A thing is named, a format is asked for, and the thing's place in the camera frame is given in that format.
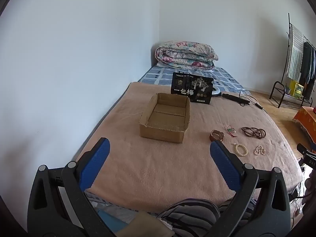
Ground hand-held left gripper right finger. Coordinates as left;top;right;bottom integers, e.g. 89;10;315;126
205;139;292;237

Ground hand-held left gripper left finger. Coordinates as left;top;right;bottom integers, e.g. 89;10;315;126
27;137;116;237

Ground white bead bracelet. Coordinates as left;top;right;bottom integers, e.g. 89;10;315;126
232;143;248;157

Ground brown leather bracelet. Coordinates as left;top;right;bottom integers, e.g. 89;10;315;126
210;130;225;142

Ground green pendant red string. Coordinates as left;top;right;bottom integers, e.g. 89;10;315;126
225;125;238;138

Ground dark wooden bead necklace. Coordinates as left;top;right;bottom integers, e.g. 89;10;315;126
241;126;266;139

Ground cardboard box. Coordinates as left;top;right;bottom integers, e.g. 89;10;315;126
139;93;191;144

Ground orange cloth covered furniture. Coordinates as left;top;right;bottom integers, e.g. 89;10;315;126
292;106;316;151

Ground tan blanket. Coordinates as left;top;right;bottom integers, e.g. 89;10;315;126
75;81;304;214

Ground person's striped pants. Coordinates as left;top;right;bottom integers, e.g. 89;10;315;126
157;199;257;237

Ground yellow green box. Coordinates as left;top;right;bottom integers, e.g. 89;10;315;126
289;80;305;97

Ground black metal clothes rack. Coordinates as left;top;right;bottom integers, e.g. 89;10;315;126
269;13;316;108

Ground black printed box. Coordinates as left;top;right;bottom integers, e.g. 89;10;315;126
171;72;214;104

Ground dark hanging clothes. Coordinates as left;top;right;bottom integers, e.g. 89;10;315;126
299;41;316;99

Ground striped towel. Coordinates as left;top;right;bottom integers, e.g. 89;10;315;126
286;24;305;82

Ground blue patterned bed sheet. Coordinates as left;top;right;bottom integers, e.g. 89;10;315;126
137;64;251;95

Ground folded floral quilt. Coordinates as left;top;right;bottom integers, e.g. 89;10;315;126
155;41;219;70

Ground black cable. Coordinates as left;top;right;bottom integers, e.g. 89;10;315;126
238;91;268;114

